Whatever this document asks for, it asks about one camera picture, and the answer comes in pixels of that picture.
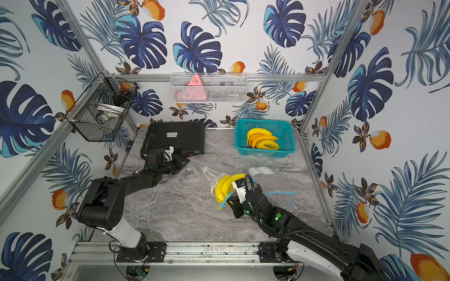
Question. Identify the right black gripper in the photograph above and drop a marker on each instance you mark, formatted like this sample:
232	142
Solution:
236	205

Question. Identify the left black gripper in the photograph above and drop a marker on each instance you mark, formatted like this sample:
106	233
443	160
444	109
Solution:
174	164

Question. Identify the clear zip-top bag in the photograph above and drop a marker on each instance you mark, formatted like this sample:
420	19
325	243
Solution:
273	183
210	170

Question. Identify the yellow banana bunch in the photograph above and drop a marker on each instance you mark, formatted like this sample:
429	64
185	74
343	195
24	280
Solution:
255	131
224	186

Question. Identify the single yellow banana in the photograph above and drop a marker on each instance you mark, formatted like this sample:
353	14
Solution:
268	144

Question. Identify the orange-yellow banana pair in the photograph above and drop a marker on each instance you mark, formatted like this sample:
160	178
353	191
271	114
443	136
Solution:
257	138

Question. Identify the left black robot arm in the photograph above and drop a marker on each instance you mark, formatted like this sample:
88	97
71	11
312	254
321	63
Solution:
103	205

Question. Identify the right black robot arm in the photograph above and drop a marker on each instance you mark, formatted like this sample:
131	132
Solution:
295	241

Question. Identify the black plastic tool case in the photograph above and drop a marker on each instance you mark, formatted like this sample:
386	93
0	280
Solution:
187	138

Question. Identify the pink triangular item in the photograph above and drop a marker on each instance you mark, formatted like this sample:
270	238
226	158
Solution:
195	90

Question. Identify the teal plastic basket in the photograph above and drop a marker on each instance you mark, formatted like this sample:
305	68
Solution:
281	129

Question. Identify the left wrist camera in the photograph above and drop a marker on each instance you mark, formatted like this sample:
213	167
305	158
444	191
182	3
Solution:
168	154

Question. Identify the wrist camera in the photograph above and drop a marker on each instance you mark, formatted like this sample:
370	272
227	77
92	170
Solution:
168	154
241	189

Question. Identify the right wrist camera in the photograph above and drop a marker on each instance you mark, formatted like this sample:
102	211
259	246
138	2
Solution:
241	189

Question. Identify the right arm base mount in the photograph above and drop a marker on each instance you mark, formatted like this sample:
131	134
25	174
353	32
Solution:
268	252

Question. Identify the black wire basket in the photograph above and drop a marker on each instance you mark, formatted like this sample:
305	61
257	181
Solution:
101	110

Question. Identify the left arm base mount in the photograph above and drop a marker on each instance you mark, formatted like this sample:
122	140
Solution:
143	252

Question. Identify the white wire wall basket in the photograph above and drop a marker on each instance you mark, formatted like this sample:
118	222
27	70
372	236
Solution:
219	87

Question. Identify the aluminium front rail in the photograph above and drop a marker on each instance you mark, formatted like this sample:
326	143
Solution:
179	254

